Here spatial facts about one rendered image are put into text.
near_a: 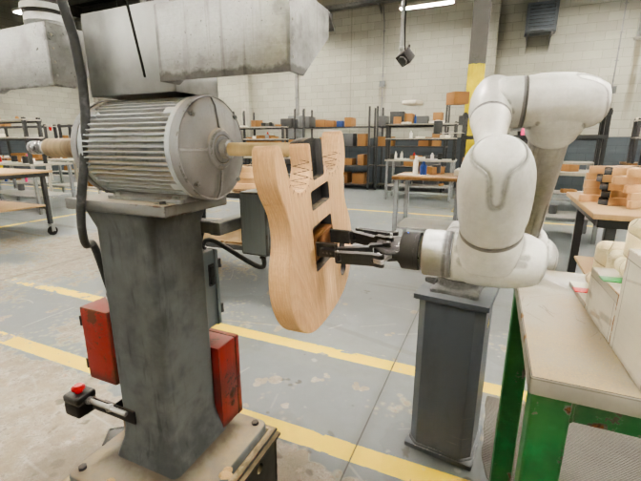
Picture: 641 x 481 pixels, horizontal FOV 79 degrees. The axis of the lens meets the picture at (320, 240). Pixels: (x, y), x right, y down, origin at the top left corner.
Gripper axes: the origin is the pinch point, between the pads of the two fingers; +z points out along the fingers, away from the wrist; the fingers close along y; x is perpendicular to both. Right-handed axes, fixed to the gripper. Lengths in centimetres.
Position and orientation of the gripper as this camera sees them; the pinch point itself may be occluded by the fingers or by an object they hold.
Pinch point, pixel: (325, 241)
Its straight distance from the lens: 83.5
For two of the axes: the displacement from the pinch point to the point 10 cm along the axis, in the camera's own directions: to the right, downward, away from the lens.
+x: -0.7, -9.2, -3.8
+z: -9.2, -0.9, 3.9
